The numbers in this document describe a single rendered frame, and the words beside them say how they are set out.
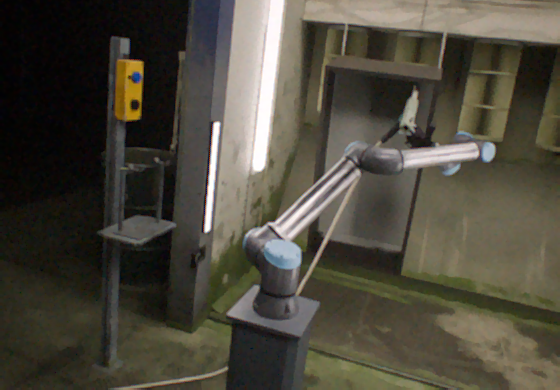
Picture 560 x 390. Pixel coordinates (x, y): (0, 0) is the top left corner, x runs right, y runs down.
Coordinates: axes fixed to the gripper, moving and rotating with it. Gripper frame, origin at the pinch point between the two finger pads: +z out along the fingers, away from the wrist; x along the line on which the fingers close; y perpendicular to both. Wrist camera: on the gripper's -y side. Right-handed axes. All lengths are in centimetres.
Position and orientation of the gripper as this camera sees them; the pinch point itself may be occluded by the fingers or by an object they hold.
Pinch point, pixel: (403, 119)
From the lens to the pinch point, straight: 238.8
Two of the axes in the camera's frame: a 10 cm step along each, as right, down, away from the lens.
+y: -5.6, 5.2, 6.4
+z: -7.6, -6.3, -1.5
